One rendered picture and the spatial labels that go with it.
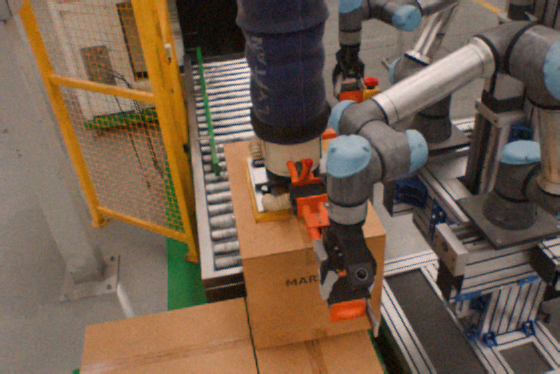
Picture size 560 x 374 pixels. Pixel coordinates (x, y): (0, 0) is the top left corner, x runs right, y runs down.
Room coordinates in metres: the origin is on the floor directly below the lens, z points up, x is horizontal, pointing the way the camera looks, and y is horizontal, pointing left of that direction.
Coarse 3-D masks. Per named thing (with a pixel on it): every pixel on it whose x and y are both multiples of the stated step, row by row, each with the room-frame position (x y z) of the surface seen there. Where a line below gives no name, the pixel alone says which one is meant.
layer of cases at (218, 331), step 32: (128, 320) 1.26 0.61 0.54; (160, 320) 1.25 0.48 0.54; (192, 320) 1.24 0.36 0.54; (224, 320) 1.22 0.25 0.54; (96, 352) 1.13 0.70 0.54; (128, 352) 1.12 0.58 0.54; (160, 352) 1.11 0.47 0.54; (192, 352) 1.10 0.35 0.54; (224, 352) 1.09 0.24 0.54; (256, 352) 1.08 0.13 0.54; (288, 352) 1.06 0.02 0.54; (320, 352) 1.05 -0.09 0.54; (352, 352) 1.04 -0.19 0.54
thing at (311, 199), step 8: (296, 184) 1.10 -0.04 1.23; (304, 184) 1.10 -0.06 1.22; (312, 184) 1.10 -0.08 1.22; (320, 184) 1.09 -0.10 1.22; (296, 192) 1.07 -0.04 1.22; (304, 192) 1.06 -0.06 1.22; (312, 192) 1.06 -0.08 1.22; (320, 192) 1.06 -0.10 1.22; (296, 200) 1.02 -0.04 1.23; (304, 200) 1.02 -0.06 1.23; (312, 200) 1.02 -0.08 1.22; (320, 200) 1.03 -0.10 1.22; (296, 208) 1.03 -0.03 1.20; (312, 208) 1.02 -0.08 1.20
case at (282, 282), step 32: (288, 192) 1.26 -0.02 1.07; (256, 224) 1.13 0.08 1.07; (288, 224) 1.11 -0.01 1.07; (256, 256) 0.99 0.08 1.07; (288, 256) 1.00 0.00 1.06; (384, 256) 1.04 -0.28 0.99; (256, 288) 0.99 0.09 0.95; (288, 288) 1.00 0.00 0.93; (256, 320) 0.99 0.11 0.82; (288, 320) 1.00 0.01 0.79; (320, 320) 1.01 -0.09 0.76; (352, 320) 1.03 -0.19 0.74
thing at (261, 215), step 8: (248, 160) 1.43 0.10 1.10; (248, 168) 1.39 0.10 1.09; (248, 176) 1.34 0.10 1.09; (248, 184) 1.30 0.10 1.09; (272, 184) 1.28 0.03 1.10; (256, 192) 1.25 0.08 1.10; (264, 192) 1.22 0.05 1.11; (272, 192) 1.24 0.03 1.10; (280, 192) 1.24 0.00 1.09; (256, 200) 1.21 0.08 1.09; (256, 208) 1.18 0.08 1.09; (256, 216) 1.14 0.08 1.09; (264, 216) 1.14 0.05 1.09; (272, 216) 1.13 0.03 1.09; (280, 216) 1.14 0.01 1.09; (288, 216) 1.14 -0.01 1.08
